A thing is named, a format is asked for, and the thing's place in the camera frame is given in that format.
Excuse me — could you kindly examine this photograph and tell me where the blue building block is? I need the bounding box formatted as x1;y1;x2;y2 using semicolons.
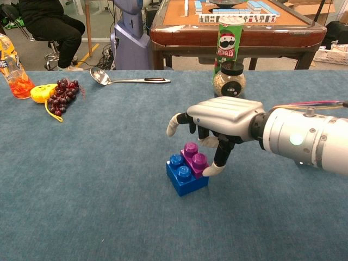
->
166;154;210;197

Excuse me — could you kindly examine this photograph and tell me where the black bag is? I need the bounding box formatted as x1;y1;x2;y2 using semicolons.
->
325;21;348;49

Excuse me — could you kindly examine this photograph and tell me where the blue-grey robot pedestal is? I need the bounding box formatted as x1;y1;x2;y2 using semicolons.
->
110;0;153;71

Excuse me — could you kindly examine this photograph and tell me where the dark red grape bunch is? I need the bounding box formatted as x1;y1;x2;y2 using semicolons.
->
46;78;86;117

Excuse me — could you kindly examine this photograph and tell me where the blue felt table cloth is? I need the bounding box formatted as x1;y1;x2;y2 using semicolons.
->
0;70;348;261

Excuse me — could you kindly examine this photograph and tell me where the green Pringles can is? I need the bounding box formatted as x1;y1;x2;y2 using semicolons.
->
212;16;245;82

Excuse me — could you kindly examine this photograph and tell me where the black cable tangle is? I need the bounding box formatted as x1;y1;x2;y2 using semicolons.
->
96;45;118;71

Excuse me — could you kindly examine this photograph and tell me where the cardboard box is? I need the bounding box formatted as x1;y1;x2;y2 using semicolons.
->
288;0;337;16

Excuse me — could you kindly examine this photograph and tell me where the steel ladle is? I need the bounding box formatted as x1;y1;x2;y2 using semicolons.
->
89;66;171;86

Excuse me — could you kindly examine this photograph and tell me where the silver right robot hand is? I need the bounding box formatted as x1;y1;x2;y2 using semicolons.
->
166;96;266;177

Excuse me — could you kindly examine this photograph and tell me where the brown mahjong table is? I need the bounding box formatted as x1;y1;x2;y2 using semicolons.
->
149;0;328;71

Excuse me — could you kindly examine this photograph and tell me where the black metal stool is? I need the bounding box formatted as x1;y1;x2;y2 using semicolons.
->
2;5;62;71

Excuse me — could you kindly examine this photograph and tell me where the yellow toy with lanyard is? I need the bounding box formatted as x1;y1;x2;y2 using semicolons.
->
29;83;64;123

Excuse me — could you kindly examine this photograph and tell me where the person in black clothes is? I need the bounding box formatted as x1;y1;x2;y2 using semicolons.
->
18;0;86;72

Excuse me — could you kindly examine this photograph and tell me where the glass jar black lid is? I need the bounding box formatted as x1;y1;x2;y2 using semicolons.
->
213;61;247;98

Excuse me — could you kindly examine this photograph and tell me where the mahjong tile set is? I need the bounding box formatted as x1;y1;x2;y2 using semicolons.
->
184;0;281;24

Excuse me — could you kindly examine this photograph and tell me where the black tripod stand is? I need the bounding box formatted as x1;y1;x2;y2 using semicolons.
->
310;0;327;28

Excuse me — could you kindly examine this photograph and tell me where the white plastic basket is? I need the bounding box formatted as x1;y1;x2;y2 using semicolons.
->
312;48;348;65

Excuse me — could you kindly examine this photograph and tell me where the light wooden post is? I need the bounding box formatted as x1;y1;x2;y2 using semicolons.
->
84;0;95;58

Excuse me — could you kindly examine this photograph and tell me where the orange drink plastic bottle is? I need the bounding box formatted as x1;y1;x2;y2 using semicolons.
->
0;34;35;100

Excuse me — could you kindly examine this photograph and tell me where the purple building block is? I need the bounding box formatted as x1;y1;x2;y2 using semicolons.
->
180;142;210;179

